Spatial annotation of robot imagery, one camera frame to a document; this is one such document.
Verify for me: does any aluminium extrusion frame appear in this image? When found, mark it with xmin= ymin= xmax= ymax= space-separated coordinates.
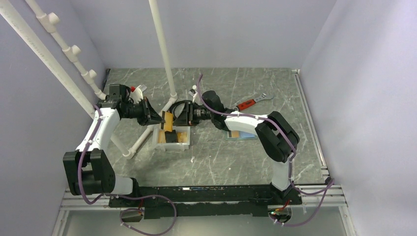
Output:
xmin=52 ymin=187 xmax=113 ymax=236

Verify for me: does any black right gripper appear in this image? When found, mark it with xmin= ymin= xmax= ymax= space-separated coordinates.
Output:
xmin=173 ymin=101 xmax=214 ymax=126

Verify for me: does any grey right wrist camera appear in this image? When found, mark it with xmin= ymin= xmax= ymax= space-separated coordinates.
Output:
xmin=188 ymin=85 xmax=198 ymax=96

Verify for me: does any white pvc pipe frame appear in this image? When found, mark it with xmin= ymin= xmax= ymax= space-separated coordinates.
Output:
xmin=0 ymin=0 xmax=179 ymax=160

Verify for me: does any dark card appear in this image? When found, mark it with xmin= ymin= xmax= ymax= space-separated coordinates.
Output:
xmin=164 ymin=130 xmax=178 ymax=143

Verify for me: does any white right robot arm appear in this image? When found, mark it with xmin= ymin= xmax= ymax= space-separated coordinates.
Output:
xmin=173 ymin=90 xmax=299 ymax=204

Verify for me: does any clear plastic tray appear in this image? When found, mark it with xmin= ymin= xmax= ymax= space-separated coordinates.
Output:
xmin=152 ymin=126 xmax=191 ymax=151

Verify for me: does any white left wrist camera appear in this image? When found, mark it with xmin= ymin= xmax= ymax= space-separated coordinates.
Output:
xmin=129 ymin=85 xmax=147 ymax=103

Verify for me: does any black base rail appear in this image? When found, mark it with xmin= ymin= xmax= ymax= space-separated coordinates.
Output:
xmin=109 ymin=184 xmax=302 ymax=219

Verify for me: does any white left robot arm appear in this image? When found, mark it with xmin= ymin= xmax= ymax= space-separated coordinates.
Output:
xmin=63 ymin=84 xmax=165 ymax=207

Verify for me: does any red handled adjustable wrench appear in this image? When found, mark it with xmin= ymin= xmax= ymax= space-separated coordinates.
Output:
xmin=234 ymin=93 xmax=274 ymax=111

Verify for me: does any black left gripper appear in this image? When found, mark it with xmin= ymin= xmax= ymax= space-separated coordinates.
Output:
xmin=122 ymin=96 xmax=165 ymax=126

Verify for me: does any orange credit card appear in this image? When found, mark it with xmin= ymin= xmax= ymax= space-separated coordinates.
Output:
xmin=161 ymin=111 xmax=174 ymax=132

